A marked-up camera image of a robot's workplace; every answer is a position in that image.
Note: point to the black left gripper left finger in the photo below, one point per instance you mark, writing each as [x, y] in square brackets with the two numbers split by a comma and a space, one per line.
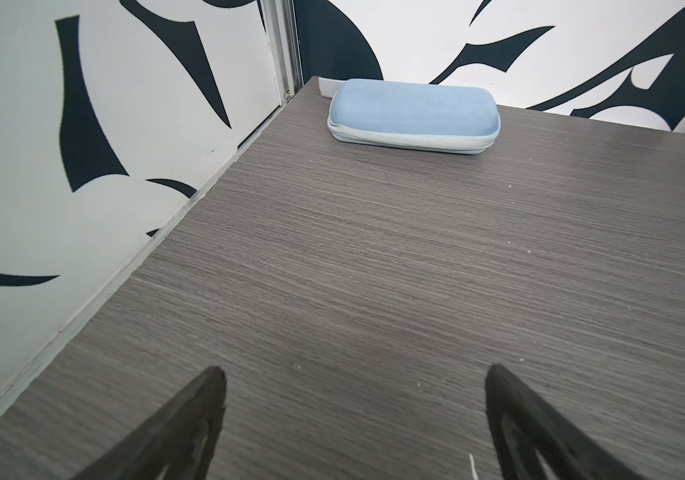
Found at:
[177, 442]

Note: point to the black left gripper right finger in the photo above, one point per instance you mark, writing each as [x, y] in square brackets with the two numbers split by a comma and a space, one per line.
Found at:
[529, 435]

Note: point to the light blue glasses case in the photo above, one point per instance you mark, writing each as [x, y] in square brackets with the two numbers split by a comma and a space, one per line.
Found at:
[426, 117]

